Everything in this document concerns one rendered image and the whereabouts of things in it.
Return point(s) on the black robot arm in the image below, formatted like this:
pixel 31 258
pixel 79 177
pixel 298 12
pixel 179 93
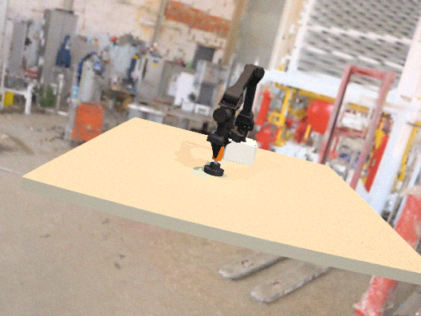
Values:
pixel 232 100

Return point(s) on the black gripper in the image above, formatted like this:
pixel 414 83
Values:
pixel 220 139

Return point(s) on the orange knob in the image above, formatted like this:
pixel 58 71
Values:
pixel 219 157

